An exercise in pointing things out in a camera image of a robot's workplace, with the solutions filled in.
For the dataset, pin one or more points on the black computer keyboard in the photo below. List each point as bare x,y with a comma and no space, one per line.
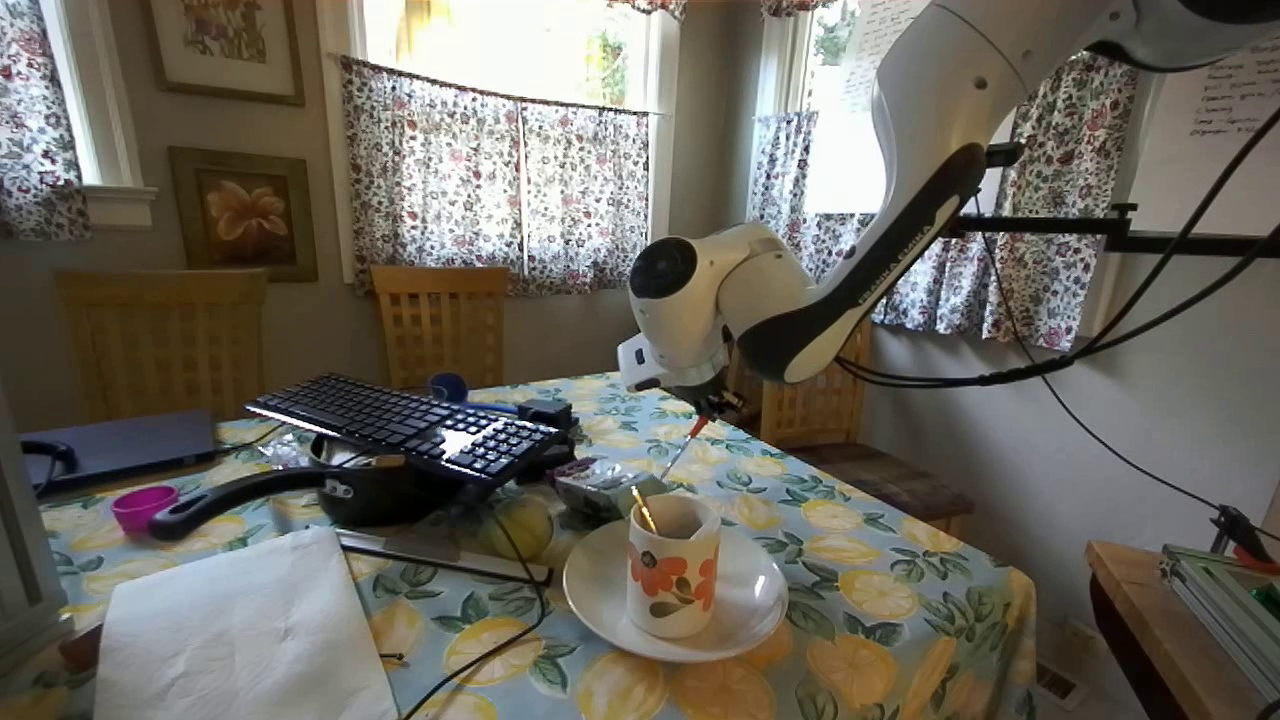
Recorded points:
401,423

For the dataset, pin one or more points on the white handwritten wall sheet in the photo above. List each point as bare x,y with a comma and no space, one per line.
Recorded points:
1202,144

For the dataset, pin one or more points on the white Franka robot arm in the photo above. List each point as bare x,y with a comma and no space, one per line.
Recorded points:
960,80

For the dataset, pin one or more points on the wooden lattice-back chair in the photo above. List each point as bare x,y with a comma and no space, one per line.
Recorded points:
440,325
162,345

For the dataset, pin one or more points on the pink plastic cup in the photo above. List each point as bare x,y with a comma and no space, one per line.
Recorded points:
140,509

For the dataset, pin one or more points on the black clamp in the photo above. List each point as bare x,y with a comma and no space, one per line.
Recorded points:
1242,531

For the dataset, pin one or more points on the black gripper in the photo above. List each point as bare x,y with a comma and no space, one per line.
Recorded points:
714,394

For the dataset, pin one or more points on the black camera boom pole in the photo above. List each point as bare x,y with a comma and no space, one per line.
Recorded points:
1202,247

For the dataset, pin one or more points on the floral cafe curtain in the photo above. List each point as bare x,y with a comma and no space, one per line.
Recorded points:
34,120
780,175
1053,281
494,187

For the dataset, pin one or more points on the white paper sheet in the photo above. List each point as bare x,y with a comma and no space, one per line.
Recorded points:
242,641

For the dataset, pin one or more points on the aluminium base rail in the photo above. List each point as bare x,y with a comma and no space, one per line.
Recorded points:
1233,615

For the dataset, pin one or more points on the crinkled clear plastic wrap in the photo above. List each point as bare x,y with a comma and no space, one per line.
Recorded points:
291,450

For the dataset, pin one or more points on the framed floral picture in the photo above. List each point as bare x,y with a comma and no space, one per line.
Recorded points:
222,40

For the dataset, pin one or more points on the white mug orange flowers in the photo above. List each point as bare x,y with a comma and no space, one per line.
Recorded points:
673,575

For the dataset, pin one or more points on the dark closed laptop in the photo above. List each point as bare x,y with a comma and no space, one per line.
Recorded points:
127,444

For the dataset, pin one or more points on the wooden chair plaid cushion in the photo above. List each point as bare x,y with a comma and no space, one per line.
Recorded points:
824,406

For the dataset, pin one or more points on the wooden side table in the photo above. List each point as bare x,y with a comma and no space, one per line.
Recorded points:
1146,625

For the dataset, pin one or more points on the small foil packet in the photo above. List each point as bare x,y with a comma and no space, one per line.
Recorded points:
593,480

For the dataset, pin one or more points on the lemon print tablecloth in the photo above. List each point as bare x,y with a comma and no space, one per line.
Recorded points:
867,585

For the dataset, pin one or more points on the framed orange flower picture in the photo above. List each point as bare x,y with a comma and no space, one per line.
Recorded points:
242,214

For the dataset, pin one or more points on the gold spoon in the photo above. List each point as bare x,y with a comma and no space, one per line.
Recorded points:
647,509

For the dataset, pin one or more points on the white round plate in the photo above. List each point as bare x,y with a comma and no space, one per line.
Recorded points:
745,601

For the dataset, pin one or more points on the grey metal stand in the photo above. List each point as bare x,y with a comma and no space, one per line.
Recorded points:
24,562

